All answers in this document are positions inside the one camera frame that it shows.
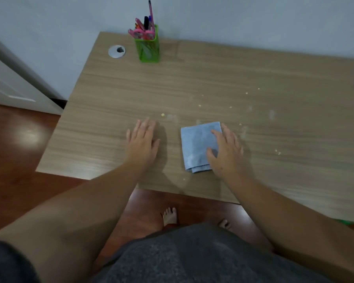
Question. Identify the white door frame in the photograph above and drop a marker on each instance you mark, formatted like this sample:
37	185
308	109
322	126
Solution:
26	70

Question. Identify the blue pen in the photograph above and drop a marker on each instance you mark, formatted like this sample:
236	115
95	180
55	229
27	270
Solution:
149	22

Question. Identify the person's right little finger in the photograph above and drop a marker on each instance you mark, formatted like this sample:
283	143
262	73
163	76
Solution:
241	150

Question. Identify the person's left middle finger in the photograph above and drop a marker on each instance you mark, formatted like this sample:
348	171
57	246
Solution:
144	126

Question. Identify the pink highlighter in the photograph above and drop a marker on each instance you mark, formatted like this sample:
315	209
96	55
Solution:
139	24

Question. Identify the gray shirt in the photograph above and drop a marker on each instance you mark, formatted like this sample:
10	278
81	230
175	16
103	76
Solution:
200	256

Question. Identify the person's left thumb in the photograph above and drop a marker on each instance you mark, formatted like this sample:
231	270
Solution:
156	145

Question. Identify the person's right middle finger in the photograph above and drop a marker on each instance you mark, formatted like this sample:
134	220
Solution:
226	132

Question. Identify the green mesh pen holder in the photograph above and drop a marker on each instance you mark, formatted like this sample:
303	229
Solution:
148	50

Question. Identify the white door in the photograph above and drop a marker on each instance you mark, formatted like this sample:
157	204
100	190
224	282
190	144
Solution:
11	91

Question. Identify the black marker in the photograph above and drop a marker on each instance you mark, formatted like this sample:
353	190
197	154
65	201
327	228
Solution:
146	22

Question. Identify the person's left foot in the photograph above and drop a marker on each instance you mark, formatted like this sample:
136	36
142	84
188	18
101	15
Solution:
169	217

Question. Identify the person's left hand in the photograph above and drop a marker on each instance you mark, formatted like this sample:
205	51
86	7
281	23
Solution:
140	147

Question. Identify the person's right forearm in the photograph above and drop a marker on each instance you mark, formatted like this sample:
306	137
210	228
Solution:
292	223

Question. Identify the small green object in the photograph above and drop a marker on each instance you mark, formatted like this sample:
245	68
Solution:
345	222

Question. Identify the long pink pen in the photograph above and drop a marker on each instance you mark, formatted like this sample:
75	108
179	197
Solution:
151	14

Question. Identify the scattered crumbs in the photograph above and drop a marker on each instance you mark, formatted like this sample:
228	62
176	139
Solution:
162	114

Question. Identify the person's left forearm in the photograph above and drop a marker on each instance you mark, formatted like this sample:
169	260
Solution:
76	215

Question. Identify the person's foot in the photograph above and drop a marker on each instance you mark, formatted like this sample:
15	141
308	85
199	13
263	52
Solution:
224	223
169	217

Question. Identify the blue cleaning cloth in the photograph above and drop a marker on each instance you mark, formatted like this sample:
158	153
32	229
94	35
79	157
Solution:
196	145

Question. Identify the person's right thumb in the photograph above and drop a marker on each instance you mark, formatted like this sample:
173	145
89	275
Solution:
211	155

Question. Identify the person's right hand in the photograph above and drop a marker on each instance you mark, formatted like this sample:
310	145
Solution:
227	157

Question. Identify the person's right foot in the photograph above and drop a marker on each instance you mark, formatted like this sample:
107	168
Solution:
224	223

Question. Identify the person's left little finger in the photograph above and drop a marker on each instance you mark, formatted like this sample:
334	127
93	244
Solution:
128	134

